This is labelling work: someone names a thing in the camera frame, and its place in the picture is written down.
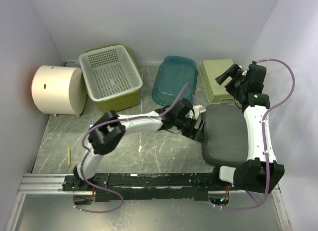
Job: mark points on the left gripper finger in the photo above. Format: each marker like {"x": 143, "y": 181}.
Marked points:
{"x": 199, "y": 136}
{"x": 200, "y": 129}

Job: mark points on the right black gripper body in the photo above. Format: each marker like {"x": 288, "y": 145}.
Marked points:
{"x": 239, "y": 84}

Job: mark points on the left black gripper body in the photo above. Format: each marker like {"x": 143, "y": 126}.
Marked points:
{"x": 187, "y": 124}

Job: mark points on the large metal tray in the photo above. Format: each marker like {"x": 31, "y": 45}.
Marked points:
{"x": 226, "y": 136}

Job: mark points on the blue translucent plastic container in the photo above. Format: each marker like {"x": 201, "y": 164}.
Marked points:
{"x": 173, "y": 74}

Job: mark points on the white perforated basket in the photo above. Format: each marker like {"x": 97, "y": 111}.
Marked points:
{"x": 109, "y": 72}

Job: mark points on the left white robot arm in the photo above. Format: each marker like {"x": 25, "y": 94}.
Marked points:
{"x": 105, "y": 134}

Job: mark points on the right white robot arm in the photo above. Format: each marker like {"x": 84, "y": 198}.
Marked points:
{"x": 260, "y": 172}

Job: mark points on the cream cylindrical container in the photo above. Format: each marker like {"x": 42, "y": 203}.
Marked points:
{"x": 59, "y": 90}

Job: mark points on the olive green tub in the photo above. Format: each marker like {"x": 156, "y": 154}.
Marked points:
{"x": 122, "y": 102}

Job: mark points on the yellow pencil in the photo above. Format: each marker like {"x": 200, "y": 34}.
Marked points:
{"x": 69, "y": 156}

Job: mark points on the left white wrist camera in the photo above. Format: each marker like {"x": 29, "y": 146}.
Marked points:
{"x": 196, "y": 110}

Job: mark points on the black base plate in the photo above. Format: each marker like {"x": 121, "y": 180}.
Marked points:
{"x": 161, "y": 186}

